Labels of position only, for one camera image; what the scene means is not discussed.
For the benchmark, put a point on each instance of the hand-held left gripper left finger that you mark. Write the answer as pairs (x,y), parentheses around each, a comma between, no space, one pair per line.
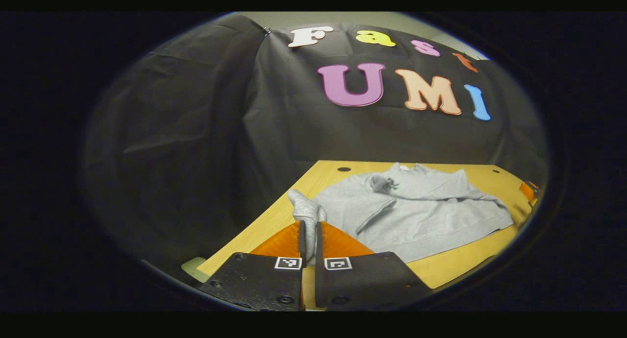
(259,284)

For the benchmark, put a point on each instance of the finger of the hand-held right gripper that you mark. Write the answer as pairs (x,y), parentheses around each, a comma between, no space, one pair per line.
(528,191)

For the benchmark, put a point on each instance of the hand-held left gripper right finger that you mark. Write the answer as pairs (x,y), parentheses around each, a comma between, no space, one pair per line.
(367,284)

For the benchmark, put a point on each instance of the grey sweatshirt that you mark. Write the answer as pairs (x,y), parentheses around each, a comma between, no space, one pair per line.
(426,215)

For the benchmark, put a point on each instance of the pale green object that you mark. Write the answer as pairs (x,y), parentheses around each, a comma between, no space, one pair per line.
(193,268)

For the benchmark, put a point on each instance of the black backdrop cloth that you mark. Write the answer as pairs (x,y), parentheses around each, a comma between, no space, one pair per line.
(196,132)

